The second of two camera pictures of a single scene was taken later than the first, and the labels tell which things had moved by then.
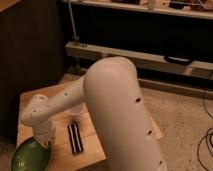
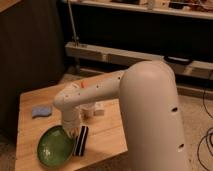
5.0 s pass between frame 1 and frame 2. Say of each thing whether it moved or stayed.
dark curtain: stayed
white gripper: moved
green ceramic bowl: moved
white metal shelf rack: stayed
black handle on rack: stayed
